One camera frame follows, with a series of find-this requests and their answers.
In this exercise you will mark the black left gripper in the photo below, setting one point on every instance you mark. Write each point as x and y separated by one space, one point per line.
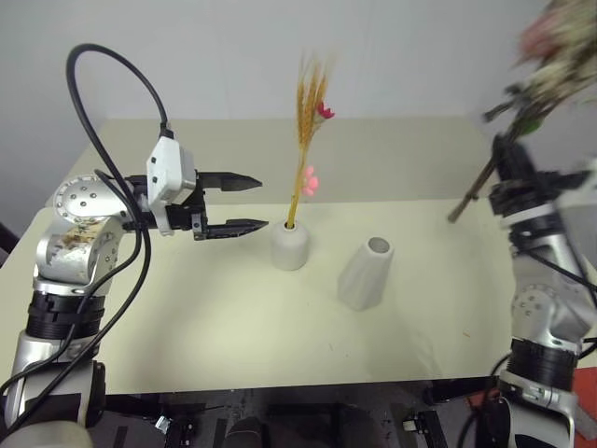
198 205

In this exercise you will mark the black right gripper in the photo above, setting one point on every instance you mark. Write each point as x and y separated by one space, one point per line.
527 193

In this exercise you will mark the orange wheat flower bouquet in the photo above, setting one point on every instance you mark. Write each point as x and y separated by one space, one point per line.
308 116

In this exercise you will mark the pink and green flower bouquet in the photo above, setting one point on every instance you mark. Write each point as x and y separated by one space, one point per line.
555 70

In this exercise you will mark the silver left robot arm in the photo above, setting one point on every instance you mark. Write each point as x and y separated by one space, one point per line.
70 252

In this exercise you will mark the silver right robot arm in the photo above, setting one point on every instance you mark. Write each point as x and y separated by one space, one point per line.
545 289

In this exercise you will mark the small round white vase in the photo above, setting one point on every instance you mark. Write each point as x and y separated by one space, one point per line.
290 247

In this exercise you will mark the tall faceted white vase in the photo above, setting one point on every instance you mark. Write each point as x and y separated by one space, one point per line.
364 280

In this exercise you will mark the dark rounded shape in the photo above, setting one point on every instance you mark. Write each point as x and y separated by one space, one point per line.
245 434

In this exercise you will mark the red flat object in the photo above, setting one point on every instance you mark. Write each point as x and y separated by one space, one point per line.
587 401

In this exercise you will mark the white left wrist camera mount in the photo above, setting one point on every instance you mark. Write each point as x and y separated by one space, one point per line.
165 161

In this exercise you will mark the black table frame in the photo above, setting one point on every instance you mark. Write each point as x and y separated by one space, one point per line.
298 406

